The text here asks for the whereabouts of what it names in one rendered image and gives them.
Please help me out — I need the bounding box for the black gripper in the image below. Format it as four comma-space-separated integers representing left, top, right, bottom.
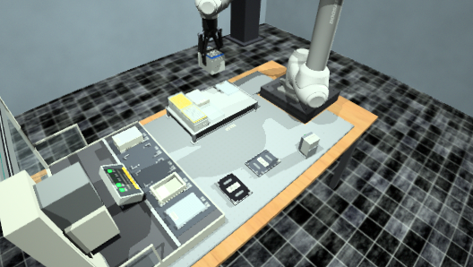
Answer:
198, 18, 223, 65

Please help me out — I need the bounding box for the white ready key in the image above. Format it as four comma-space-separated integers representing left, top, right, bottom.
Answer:
298, 132, 320, 159

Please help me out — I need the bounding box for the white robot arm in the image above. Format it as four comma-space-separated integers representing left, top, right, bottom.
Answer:
195, 0, 344, 108

